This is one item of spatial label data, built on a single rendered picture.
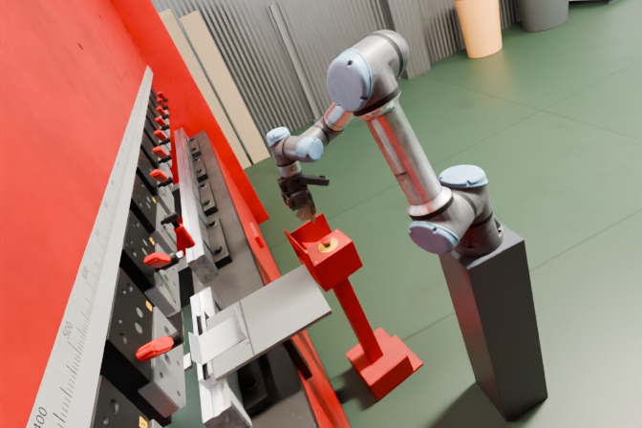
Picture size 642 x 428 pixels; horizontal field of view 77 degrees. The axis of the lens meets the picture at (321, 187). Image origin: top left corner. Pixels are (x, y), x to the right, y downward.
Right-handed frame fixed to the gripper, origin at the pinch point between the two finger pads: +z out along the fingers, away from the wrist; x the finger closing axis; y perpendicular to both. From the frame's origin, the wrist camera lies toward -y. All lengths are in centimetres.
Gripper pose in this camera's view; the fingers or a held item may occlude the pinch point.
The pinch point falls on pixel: (314, 219)
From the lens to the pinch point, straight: 143.3
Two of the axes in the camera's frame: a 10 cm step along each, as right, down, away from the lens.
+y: -8.5, 4.4, -2.9
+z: 2.8, 8.5, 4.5
